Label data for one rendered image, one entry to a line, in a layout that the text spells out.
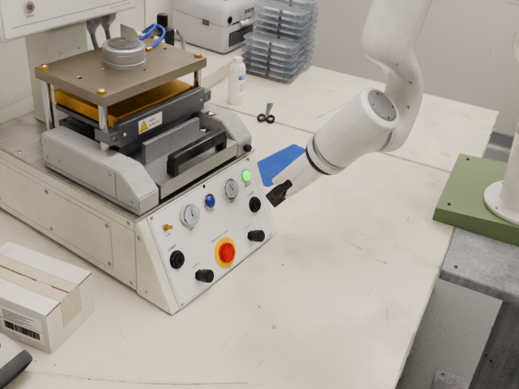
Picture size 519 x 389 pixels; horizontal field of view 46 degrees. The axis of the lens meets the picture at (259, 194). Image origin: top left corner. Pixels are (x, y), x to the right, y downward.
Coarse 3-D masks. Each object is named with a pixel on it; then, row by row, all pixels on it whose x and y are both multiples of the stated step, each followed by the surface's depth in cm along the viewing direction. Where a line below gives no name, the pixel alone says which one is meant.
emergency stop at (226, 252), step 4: (224, 244) 120; (228, 244) 121; (220, 248) 120; (224, 248) 120; (228, 248) 121; (232, 248) 122; (220, 252) 120; (224, 252) 120; (228, 252) 121; (232, 252) 122; (220, 256) 120; (224, 256) 120; (228, 256) 121; (232, 256) 122; (224, 260) 120; (228, 260) 121
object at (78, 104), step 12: (168, 84) 122; (180, 84) 122; (60, 96) 115; (72, 96) 113; (132, 96) 115; (144, 96) 116; (156, 96) 116; (168, 96) 117; (60, 108) 117; (72, 108) 114; (84, 108) 112; (96, 108) 110; (108, 108) 111; (120, 108) 111; (132, 108) 111; (144, 108) 113; (84, 120) 114; (96, 120) 112; (108, 120) 110
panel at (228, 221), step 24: (240, 168) 126; (192, 192) 115; (216, 192) 120; (240, 192) 125; (168, 216) 110; (216, 216) 120; (240, 216) 125; (264, 216) 131; (168, 240) 110; (192, 240) 115; (216, 240) 120; (240, 240) 125; (264, 240) 131; (168, 264) 110; (192, 264) 115; (216, 264) 120; (192, 288) 115
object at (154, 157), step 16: (176, 128) 117; (192, 128) 120; (144, 144) 111; (160, 144) 114; (176, 144) 118; (144, 160) 112; (160, 160) 114; (192, 160) 115; (208, 160) 116; (224, 160) 121; (160, 176) 109; (176, 176) 110; (192, 176) 114; (160, 192) 108
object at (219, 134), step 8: (208, 136) 115; (216, 136) 116; (224, 136) 118; (192, 144) 112; (200, 144) 113; (208, 144) 114; (216, 144) 117; (224, 144) 119; (176, 152) 109; (184, 152) 109; (192, 152) 111; (200, 152) 113; (168, 160) 108; (176, 160) 108; (184, 160) 110; (168, 168) 109; (176, 168) 109
